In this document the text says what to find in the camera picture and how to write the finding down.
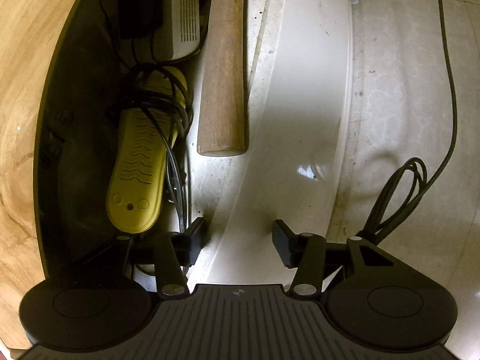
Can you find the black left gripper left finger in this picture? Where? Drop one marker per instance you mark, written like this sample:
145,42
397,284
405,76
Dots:
169,253

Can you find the wooden handle hammer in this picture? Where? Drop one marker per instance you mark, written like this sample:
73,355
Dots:
222,125

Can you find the grey vented electronics box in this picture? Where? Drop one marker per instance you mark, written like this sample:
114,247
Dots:
179,35

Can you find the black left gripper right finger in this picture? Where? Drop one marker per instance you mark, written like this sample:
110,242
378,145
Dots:
313,258

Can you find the yellow plastic device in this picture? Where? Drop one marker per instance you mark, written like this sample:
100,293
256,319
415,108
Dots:
148,131

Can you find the wooden table edge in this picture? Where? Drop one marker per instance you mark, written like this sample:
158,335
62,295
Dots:
29,32

